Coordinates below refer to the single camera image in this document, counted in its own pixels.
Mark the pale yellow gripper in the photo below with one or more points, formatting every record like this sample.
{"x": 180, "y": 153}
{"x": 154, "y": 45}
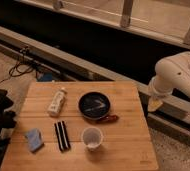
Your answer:
{"x": 154, "y": 104}

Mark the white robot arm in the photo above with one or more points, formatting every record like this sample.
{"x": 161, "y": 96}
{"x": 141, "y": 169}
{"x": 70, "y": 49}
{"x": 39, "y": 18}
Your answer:
{"x": 172, "y": 72}

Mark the black ceramic bowl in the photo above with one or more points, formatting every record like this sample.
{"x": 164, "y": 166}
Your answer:
{"x": 94, "y": 105}

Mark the white plastic bottle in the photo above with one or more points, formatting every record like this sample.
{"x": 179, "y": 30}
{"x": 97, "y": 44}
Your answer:
{"x": 57, "y": 102}

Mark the black striped rectangular block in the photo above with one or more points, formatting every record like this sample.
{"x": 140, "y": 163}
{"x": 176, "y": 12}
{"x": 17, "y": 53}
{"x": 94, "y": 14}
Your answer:
{"x": 62, "y": 136}

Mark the blue object behind table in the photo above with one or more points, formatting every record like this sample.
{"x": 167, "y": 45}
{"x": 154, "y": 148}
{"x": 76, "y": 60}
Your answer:
{"x": 47, "y": 77}

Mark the blue sponge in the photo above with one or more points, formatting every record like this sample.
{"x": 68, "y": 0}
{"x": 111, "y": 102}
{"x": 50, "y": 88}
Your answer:
{"x": 34, "y": 140}

